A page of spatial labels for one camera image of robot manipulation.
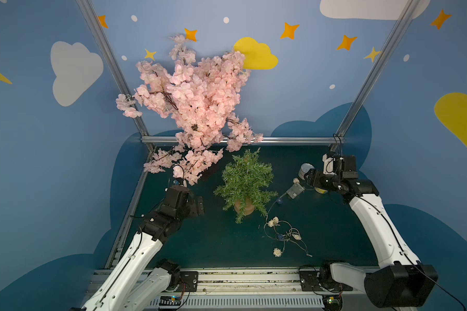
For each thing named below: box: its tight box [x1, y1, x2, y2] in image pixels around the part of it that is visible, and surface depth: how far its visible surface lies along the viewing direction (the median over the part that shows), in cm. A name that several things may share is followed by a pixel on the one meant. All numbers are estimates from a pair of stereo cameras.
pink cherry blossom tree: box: [115, 34, 263, 186], surface depth 72 cm
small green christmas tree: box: [214, 147, 278, 224], surface depth 74 cm
